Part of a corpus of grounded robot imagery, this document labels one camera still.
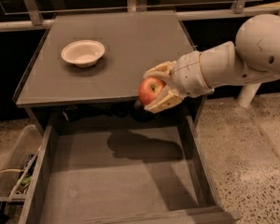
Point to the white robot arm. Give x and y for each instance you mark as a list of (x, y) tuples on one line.
[(253, 58)]

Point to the white paper bowl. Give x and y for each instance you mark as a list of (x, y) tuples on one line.
[(83, 53)]

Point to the open grey top drawer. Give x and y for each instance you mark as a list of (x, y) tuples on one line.
[(107, 170)]

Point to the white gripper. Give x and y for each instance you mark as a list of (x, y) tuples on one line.
[(187, 74)]

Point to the clear plastic bin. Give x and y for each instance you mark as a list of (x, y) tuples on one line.
[(16, 175)]

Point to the grey cabinet with counter top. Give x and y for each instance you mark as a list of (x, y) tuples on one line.
[(134, 42)]

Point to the red apple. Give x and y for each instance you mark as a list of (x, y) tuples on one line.
[(149, 90)]

